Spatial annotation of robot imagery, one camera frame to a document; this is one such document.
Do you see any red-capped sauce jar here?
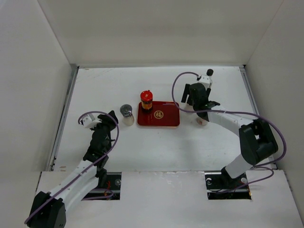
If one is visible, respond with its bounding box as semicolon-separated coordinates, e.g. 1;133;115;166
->
140;90;153;112

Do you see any black-capped white bottle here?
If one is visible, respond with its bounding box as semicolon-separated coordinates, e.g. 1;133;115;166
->
184;103;195;114

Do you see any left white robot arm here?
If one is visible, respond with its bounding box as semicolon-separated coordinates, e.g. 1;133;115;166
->
24;110;119;228

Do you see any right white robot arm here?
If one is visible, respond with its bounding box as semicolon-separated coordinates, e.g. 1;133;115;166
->
181;83;278;188

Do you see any tall clear vinegar bottle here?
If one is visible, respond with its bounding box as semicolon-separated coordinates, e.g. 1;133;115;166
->
206;69;214;88

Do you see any small pink-lidded spice jar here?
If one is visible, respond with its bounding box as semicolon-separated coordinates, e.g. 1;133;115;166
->
196;116;208;126

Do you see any silver-capped glass shaker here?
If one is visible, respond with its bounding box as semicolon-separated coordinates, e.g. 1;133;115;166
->
120;104;134;126

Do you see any red rectangular tray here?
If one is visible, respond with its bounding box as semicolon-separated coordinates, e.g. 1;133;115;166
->
137;101;180;128

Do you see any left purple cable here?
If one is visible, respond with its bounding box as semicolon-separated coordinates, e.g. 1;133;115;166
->
24;111;120;225

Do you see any purple cable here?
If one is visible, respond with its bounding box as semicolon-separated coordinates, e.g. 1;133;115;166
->
171;71;287;194
24;111;120;225

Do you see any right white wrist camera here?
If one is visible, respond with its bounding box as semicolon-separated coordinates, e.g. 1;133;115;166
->
197;75;212;89

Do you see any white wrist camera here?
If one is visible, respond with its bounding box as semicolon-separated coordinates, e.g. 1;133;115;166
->
79;113;101;129
197;75;212;89

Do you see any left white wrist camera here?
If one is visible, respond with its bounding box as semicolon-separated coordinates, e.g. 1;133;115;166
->
79;113;101;129

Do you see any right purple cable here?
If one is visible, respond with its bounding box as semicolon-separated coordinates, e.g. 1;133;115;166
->
171;71;287;194

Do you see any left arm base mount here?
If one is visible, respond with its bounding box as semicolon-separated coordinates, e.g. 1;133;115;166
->
83;172;122;200

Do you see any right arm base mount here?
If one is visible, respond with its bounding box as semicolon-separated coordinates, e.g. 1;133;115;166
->
205;172;251;200

